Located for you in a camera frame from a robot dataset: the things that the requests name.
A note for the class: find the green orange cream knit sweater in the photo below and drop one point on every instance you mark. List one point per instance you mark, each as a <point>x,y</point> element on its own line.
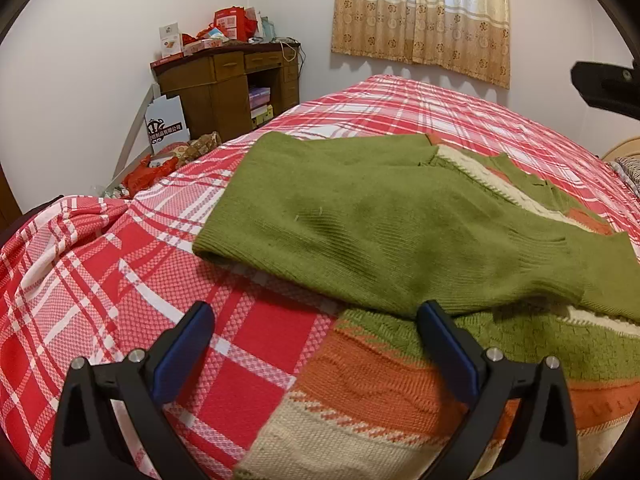
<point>375,230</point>

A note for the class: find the beige patterned curtain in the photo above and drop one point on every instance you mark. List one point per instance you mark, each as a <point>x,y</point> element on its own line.
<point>425,10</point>

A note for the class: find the patterned pillow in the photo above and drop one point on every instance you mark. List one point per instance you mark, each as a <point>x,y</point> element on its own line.
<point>630,170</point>

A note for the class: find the brown patterned cloth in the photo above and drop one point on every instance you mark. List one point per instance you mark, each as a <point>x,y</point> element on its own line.
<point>200,147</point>

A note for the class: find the white upright box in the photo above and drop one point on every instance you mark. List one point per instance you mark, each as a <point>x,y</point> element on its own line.
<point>170,40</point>

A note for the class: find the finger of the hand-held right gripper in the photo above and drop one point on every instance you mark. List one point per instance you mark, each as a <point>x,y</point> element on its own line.
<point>607,87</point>

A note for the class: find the red plaid blanket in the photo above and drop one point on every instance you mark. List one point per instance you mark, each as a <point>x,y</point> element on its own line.
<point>100,285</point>

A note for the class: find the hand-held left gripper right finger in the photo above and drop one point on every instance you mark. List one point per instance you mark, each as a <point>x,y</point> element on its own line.
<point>450,350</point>

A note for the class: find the brown wooden desk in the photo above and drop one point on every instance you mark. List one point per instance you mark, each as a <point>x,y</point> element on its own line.
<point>220,90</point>

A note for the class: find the beige wooden headboard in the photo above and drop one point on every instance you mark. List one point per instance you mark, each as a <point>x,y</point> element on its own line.
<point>625,150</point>

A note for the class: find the stack of books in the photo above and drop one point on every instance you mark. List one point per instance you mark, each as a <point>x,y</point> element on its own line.
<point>260,102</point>

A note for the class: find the grey metal bar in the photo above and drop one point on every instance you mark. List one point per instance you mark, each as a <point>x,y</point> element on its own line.
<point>132,132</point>

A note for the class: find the brown wooden door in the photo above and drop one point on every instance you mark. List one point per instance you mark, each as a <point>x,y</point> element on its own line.
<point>7,195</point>

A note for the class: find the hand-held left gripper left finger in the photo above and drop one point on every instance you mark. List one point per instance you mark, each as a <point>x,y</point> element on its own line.
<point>182,350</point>

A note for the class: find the pale green bag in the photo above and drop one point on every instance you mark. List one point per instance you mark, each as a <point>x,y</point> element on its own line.
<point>267,30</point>

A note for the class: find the red plastic bag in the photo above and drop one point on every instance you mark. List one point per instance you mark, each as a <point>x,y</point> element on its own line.
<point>147,175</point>

